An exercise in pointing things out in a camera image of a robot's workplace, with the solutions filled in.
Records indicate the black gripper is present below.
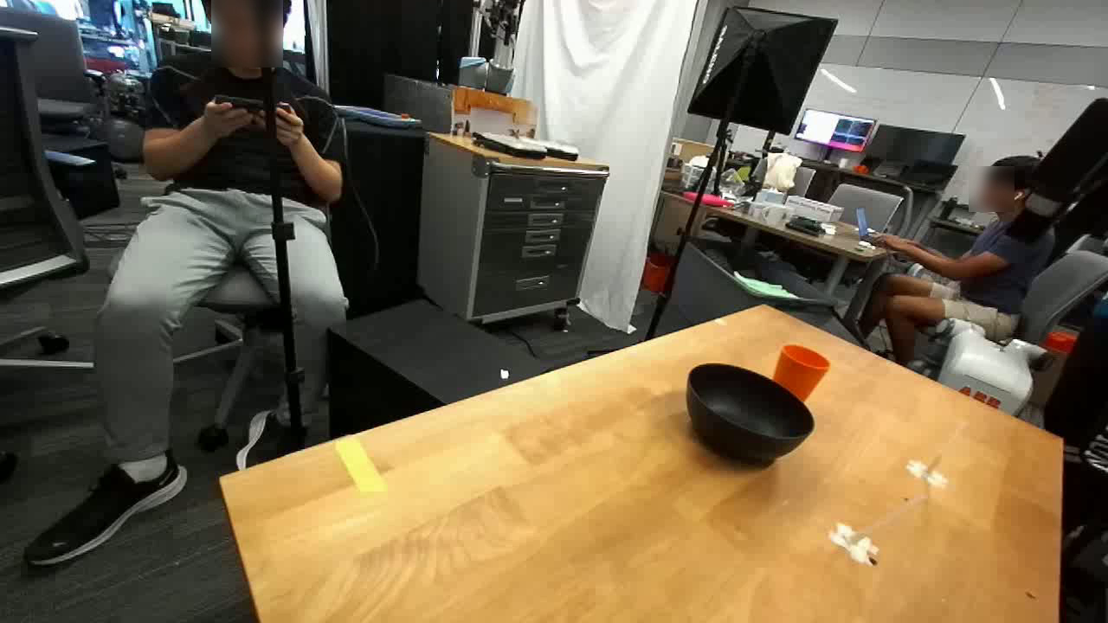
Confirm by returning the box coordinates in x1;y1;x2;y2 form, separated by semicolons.
1024;98;1108;217

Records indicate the orange plastic cup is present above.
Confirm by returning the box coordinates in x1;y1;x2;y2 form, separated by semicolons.
774;341;835;403

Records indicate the black bowl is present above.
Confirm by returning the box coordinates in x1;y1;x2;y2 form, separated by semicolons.
681;361;818;470

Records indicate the person in blue shirt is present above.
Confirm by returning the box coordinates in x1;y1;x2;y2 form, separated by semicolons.
859;153;1059;371

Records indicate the grey padded chair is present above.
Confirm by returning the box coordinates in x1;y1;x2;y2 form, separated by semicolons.
1016;244;1108;348

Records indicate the white ABB box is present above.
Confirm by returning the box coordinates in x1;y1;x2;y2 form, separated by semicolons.
935;317;1038;416

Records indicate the colourful monitor screen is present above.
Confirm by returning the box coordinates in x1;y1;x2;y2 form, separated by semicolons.
792;108;879;153

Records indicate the cluttered wooden desk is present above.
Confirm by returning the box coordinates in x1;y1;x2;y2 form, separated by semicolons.
663;185;893;326

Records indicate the black softbox light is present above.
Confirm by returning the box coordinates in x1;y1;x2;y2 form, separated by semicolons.
687;3;843;139

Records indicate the black light stand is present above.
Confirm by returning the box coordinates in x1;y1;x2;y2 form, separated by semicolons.
642;113;738;341

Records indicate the white hanging curtain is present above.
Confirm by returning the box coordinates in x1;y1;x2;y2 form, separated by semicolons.
511;0;703;335

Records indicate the black white tray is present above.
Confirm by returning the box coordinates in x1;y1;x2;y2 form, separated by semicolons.
471;126;581;162

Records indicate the grey drawer cabinet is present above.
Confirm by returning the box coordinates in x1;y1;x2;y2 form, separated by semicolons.
415;132;613;329

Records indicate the orange cardboard box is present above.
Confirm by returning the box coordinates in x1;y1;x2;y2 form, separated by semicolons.
448;83;539;140

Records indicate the black curtain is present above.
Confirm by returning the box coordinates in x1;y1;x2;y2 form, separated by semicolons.
325;0;477;110

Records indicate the black draped cabinet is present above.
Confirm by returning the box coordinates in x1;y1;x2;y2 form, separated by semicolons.
325;102;430;317

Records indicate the black floor box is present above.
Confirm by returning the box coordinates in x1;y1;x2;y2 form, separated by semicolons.
325;296;633;438

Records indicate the yellow tape strip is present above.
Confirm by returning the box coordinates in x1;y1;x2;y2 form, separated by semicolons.
332;434;387;498

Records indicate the thin black stand pole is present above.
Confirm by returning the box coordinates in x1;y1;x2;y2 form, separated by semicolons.
253;0;313;456

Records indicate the person in black shirt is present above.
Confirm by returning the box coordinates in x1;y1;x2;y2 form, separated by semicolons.
22;0;352;569

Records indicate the grey office chair frame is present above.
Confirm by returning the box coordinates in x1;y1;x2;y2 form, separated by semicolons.
0;19;96;382

